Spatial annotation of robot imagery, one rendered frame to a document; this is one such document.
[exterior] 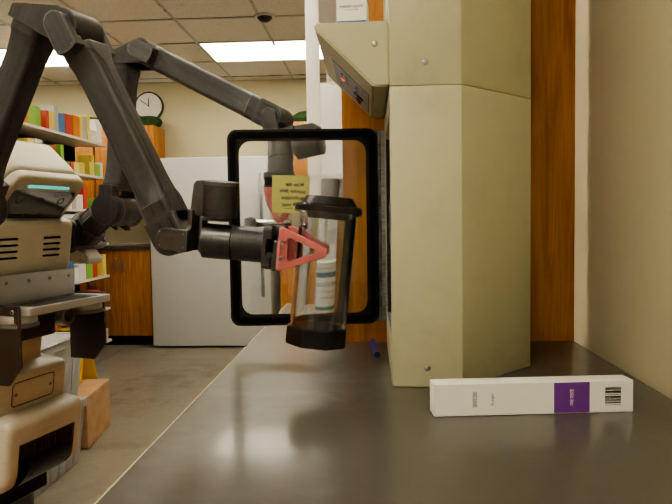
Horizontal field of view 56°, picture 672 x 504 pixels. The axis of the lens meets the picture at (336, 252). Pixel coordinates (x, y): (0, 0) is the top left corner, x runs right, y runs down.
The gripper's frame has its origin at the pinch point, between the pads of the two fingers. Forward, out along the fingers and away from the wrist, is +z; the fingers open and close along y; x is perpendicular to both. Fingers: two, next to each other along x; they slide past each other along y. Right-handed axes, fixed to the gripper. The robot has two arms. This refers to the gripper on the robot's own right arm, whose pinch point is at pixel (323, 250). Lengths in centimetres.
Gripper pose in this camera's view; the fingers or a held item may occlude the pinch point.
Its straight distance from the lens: 102.5
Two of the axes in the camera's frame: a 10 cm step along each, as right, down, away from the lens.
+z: 10.0, 0.9, -0.4
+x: -0.8, 9.9, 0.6
